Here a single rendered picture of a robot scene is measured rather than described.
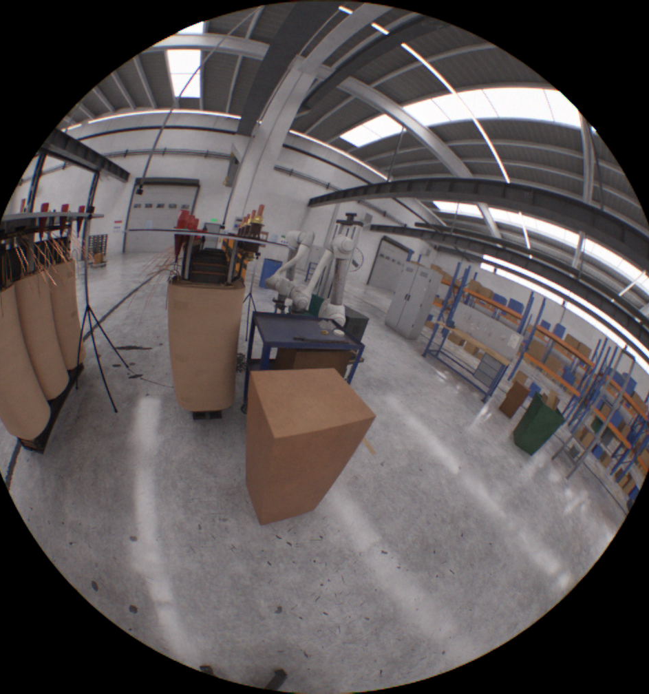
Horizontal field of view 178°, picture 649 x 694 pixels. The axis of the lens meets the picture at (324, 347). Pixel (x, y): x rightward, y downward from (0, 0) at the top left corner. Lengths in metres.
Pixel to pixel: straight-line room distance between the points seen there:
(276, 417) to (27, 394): 1.73
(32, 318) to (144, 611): 1.82
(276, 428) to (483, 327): 4.87
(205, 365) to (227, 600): 1.38
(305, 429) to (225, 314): 0.83
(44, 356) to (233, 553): 1.85
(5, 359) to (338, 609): 2.27
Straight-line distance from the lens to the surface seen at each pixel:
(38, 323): 1.99
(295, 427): 0.59
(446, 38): 9.55
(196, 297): 1.18
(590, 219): 6.79
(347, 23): 7.90
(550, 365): 7.98
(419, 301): 5.54
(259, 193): 6.85
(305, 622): 1.40
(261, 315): 1.42
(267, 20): 10.69
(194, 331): 1.25
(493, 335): 5.04
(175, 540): 1.43
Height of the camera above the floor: 1.35
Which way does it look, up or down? 24 degrees down
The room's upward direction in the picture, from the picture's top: 17 degrees clockwise
